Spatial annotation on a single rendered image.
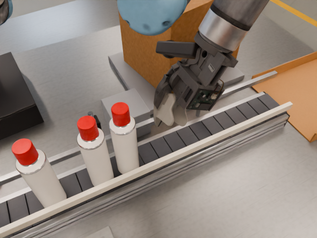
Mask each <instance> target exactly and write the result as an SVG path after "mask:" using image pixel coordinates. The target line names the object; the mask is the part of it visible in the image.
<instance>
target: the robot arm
mask: <svg viewBox="0 0 317 238"><path fill-rule="evenodd" d="M190 1H191V0H117V6H118V10H119V13H120V15H121V17H122V19H123V20H125V21H126V22H127V23H128V25H129V27H130V28H131V29H133V30H134V31H136V32H138V33H140V34H142V35H148V36H154V35H159V34H161V33H163V32H165V31H166V30H167V29H168V28H169V27H171V26H172V24H173V23H174V22H175V21H176V20H177V19H178V18H179V17H180V16H181V15H182V14H183V12H184V11H185V8H186V6H187V5H188V3H189V2H190ZM269 1H270V0H214V1H213V3H212V5H211V6H210V8H209V10H208V12H207V13H206V15H205V17H204V19H203V21H202V22H201V24H200V26H199V28H198V29H199V31H198V32H197V33H196V35H195V37H194V40H195V42H175V41H173V40H167V41H158V42H157V46H156V53H159V54H163V56H164V57H166V58H168V59H172V58H174V57H178V58H183V59H182V60H181V61H178V62H177V63H176V64H174V65H172V66H171V68H170V70H169V71H168V72H167V74H164V76H163V78H162V80H161V81H160V82H159V84H158V86H157V88H156V91H155V95H154V109H153V117H154V122H155V125H156V126H157V127H160V126H162V125H163V124H166V125H168V126H172V124H173V122H176V123H177V124H178V125H180V126H182V127H183V126H185V125H186V124H187V122H188V119H187V115H186V110H201V111H207V110H208V111H211V109H212V108H213V106H214V105H215V104H216V102H217V101H218V99H219V98H220V96H221V95H222V94H223V92H224V91H225V89H224V88H223V86H224V82H223V81H222V80H221V79H220V78H221V76H222V75H223V73H224V72H225V70H226V69H227V67H232V68H234V67H235V66H236V64H237V63H238V60H237V59H236V58H235V57H233V56H232V53H233V51H235V50H236V49H237V48H238V46H239V45H240V43H241V42H242V40H243V39H244V37H245V36H246V34H247V33H248V31H249V30H250V28H251V27H252V26H253V24H254V23H255V21H256V20H257V18H258V17H259V15H260V14H261V12H262V11H263V9H264V8H265V6H266V5H267V4H268V2H269ZM12 12H13V4H12V0H0V25H2V24H4V23H5V22H6V21H7V19H9V18H10V16H11V15H12ZM218 80H221V81H222V82H223V85H222V86H221V85H220V84H219V83H218ZM172 91H173V92H174V93H171V92H172Z"/></svg>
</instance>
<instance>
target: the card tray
mask: <svg viewBox="0 0 317 238"><path fill-rule="evenodd" d="M272 71H276V72H277V76H276V77H274V78H272V79H269V80H267V81H264V82H262V83H259V84H256V85H254V86H252V88H253V89H254V90H255V91H256V92H257V93H260V92H263V91H264V92H265V93H267V94H269V95H270V96H271V97H272V98H273V99H274V100H275V101H276V102H277V103H278V104H279V105H283V104H285V103H287V102H291V103H292V104H293V105H292V107H291V109H289V110H287V113H288V114H289V115H290V117H289V119H288V122H289V123H290V124H291V125H292V126H293V127H294V128H295V129H296V130H297V131H298V132H299V133H301V134H302V135H303V136H304V137H305V138H306V139H307V140H308V141H309V142H310V143H311V142H313V141H315V140H317V51H316V52H313V53H310V54H308V55H305V56H303V57H300V58H297V59H294V60H292V61H289V62H287V63H284V64H282V65H279V66H277V67H274V68H271V69H269V70H266V71H263V72H261V73H258V74H255V75H253V76H252V79H254V78H257V77H259V76H262V75H264V74H267V73H269V72H272Z"/></svg>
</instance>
